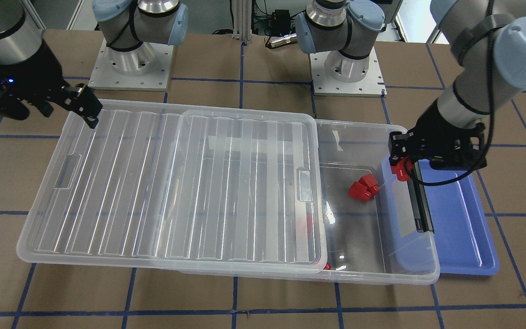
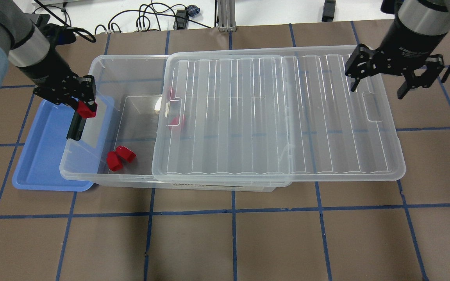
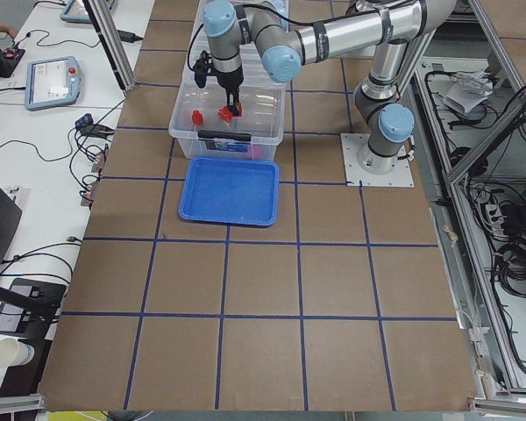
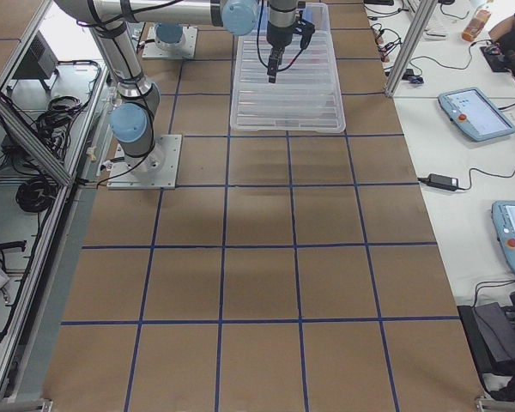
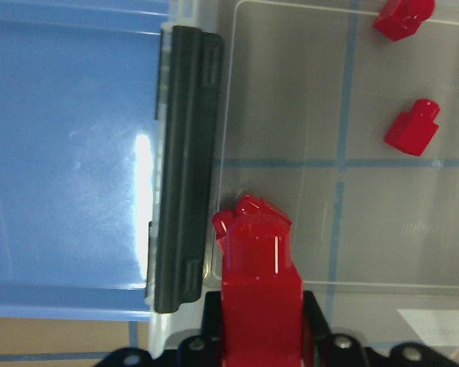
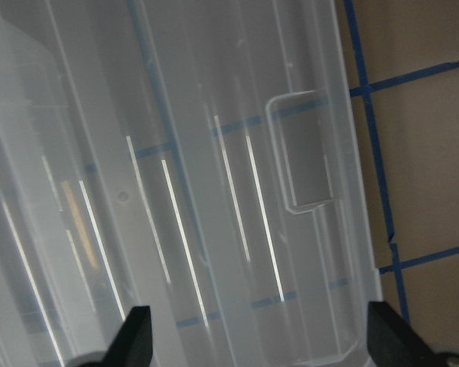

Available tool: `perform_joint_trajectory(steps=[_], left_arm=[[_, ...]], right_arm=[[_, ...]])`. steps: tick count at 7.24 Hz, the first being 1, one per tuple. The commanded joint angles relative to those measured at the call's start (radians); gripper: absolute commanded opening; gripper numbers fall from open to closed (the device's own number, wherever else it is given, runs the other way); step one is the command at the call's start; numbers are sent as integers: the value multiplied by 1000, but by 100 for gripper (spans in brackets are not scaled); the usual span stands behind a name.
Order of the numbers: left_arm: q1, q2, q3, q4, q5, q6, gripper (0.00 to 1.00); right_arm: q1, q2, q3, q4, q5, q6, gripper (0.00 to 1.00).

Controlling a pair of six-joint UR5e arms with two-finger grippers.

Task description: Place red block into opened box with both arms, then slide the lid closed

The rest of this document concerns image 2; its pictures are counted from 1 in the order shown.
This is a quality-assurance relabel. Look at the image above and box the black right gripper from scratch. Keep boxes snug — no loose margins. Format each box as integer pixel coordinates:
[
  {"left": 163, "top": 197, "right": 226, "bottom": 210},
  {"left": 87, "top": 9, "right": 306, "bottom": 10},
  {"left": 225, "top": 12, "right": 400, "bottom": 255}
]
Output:
[{"left": 345, "top": 43, "right": 445, "bottom": 100}]

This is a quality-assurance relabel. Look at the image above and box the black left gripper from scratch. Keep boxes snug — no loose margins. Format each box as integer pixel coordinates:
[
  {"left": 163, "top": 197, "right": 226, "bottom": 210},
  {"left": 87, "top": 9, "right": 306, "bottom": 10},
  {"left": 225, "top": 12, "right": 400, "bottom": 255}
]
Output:
[{"left": 33, "top": 69, "right": 96, "bottom": 107}]

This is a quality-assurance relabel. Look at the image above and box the clear plastic box lid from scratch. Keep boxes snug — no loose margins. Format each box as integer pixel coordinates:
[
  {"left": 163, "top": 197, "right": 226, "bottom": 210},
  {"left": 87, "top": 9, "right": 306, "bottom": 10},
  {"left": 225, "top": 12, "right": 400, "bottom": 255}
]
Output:
[{"left": 152, "top": 46, "right": 406, "bottom": 185}]

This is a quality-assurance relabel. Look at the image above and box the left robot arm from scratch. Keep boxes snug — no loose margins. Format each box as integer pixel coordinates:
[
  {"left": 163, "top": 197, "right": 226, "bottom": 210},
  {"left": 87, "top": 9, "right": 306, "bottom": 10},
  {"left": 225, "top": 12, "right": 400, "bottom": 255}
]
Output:
[{"left": 0, "top": 0, "right": 95, "bottom": 110}]

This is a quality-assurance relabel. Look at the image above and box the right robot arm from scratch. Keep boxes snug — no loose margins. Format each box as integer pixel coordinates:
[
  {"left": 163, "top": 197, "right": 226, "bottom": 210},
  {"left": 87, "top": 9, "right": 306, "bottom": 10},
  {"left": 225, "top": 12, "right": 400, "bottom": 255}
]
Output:
[{"left": 345, "top": 0, "right": 450, "bottom": 99}]

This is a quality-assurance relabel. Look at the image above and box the clear plastic storage box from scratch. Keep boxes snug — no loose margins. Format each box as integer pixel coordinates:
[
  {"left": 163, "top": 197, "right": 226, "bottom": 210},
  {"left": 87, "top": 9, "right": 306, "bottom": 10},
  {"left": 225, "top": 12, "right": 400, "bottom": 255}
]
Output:
[{"left": 59, "top": 55, "right": 292, "bottom": 192}]

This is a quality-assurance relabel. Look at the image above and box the blue plastic tray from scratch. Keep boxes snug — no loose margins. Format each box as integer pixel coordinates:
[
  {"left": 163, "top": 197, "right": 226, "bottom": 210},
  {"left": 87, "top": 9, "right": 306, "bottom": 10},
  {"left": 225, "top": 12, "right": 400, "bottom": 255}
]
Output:
[{"left": 12, "top": 96, "right": 118, "bottom": 192}]

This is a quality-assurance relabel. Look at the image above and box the black power adapter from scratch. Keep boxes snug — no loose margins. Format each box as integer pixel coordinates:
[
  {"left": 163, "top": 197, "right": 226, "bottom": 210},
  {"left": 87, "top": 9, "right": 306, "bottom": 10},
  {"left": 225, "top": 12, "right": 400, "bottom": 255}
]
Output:
[{"left": 321, "top": 0, "right": 336, "bottom": 22}]

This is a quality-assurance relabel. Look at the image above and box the black box latch handle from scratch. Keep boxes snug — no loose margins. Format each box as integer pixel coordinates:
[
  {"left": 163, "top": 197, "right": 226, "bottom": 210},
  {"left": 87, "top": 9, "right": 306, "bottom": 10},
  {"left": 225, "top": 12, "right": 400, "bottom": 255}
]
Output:
[{"left": 66, "top": 112, "right": 86, "bottom": 141}]

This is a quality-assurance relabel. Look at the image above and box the aluminium frame post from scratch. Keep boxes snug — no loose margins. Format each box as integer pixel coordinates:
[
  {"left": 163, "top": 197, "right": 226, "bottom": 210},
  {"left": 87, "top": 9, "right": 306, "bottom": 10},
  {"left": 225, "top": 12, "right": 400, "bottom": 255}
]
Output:
[{"left": 215, "top": 0, "right": 237, "bottom": 32}]

